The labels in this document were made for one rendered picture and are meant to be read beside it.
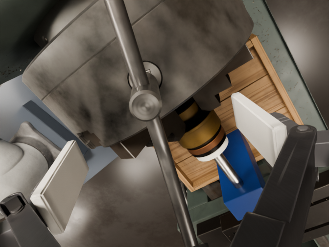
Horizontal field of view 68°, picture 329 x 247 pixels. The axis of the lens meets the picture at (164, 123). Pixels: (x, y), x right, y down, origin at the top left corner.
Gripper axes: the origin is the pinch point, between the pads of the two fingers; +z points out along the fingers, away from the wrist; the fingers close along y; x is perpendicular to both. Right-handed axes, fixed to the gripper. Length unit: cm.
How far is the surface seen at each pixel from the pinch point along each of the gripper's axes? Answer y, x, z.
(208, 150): 5.9, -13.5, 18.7
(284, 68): 46, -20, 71
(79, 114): -8.4, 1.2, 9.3
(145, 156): -26, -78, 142
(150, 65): 0.9, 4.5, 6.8
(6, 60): -17.0, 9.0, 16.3
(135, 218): -54, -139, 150
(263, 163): 24, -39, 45
